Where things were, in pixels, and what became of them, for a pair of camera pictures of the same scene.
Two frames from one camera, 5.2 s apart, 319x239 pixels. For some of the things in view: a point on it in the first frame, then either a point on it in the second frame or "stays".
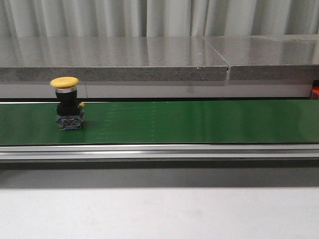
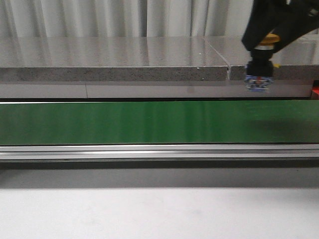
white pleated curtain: (156, 18) stays
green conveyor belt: (165, 122) stays
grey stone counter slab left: (148, 58) stays
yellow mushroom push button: (70, 115) → (260, 69)
